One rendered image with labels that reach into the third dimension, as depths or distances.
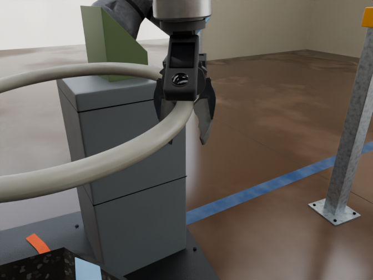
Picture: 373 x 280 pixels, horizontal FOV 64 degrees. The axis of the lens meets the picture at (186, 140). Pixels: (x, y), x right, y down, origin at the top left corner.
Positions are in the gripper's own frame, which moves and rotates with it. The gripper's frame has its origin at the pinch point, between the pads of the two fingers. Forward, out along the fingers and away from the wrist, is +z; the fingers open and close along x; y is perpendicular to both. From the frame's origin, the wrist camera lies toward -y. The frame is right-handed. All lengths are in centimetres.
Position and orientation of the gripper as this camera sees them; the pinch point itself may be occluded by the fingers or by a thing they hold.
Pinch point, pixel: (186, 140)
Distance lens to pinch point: 53.8
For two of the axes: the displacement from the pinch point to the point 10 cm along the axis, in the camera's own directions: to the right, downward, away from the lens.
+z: 0.4, 8.9, 4.6
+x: -10.0, -0.1, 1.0
